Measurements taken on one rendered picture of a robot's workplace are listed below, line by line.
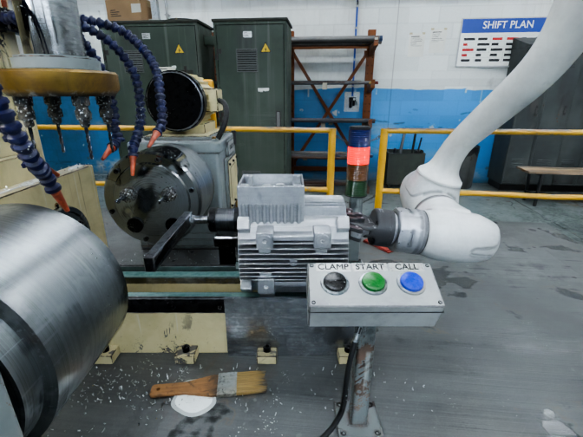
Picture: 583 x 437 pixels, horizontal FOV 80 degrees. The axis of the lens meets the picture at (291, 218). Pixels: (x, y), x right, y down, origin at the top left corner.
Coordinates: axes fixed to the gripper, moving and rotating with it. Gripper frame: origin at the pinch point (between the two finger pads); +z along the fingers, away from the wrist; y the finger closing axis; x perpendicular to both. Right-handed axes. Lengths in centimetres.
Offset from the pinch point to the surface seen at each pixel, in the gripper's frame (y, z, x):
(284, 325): 8.0, -1.6, 19.8
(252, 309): 8.0, 4.9, 16.9
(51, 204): 1.5, 45.5, 3.0
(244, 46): -303, 53, -59
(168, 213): -20.6, 30.5, 10.5
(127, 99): -316, 170, 4
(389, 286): 25.4, -13.0, -0.9
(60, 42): 3.5, 40.1, -25.4
